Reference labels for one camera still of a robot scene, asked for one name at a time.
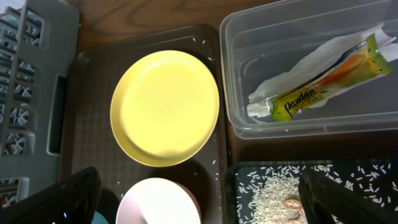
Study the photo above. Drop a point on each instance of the black waste tray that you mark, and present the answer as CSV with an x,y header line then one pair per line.
x,y
248,174

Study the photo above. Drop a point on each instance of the light blue bowl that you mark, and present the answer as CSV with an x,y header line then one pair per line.
x,y
99,219

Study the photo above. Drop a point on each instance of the yellow round plate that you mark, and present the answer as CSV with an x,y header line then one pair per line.
x,y
164,108

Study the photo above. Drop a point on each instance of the pink white bowl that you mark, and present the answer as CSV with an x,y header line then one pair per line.
x,y
158,201

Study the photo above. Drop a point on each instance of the spilled rice pile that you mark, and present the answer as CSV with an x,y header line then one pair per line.
x,y
273,199

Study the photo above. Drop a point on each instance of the dark brown serving tray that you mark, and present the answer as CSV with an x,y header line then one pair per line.
x,y
88,139

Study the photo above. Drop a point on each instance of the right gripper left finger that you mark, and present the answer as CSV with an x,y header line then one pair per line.
x,y
70,201

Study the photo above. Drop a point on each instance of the clear plastic bin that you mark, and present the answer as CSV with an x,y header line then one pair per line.
x,y
261,43

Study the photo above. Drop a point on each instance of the grey plastic dish rack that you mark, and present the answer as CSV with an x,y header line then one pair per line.
x,y
38,45

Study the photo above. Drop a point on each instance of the green orange snack wrapper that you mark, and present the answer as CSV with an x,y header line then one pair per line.
x,y
359,64

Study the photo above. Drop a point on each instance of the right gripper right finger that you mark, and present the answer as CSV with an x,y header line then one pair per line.
x,y
322,199

